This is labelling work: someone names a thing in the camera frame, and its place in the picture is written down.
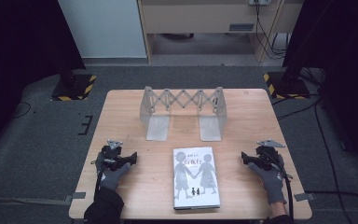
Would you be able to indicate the white power strip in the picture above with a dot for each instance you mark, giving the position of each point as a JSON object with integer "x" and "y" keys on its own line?
{"x": 258, "y": 2}

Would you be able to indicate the white cabinet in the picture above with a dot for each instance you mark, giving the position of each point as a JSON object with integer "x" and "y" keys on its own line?
{"x": 102, "y": 28}

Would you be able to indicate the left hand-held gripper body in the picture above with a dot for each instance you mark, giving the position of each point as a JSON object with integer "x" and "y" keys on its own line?
{"x": 110, "y": 154}

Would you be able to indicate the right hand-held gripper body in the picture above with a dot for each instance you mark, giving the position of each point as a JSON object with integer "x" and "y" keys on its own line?
{"x": 268, "y": 154}

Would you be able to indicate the black floor tape mark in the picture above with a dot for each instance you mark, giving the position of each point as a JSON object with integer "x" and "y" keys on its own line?
{"x": 85, "y": 125}

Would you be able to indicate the striped black stand base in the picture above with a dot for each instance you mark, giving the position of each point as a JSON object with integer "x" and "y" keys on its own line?
{"x": 74, "y": 88}
{"x": 287, "y": 87}

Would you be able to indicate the grey tape strip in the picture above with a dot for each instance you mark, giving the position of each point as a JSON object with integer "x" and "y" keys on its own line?
{"x": 76, "y": 196}
{"x": 304, "y": 196}

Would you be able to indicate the white hardcover book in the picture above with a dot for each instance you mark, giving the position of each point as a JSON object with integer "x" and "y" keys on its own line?
{"x": 195, "y": 177}

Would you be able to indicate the beige wooden desk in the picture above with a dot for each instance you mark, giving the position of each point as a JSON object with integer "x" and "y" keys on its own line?
{"x": 195, "y": 18}

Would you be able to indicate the dark curtain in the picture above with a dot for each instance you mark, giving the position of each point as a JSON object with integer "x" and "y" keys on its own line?
{"x": 345, "y": 62}
{"x": 21, "y": 46}

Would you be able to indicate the expandable metal book rack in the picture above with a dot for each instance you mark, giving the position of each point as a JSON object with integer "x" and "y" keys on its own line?
{"x": 183, "y": 102}

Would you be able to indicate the person's right hand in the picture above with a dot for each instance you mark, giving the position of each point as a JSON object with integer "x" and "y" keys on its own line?
{"x": 272, "y": 183}

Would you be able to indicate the person's left hand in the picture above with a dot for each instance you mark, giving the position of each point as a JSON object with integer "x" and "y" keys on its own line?
{"x": 112, "y": 179}

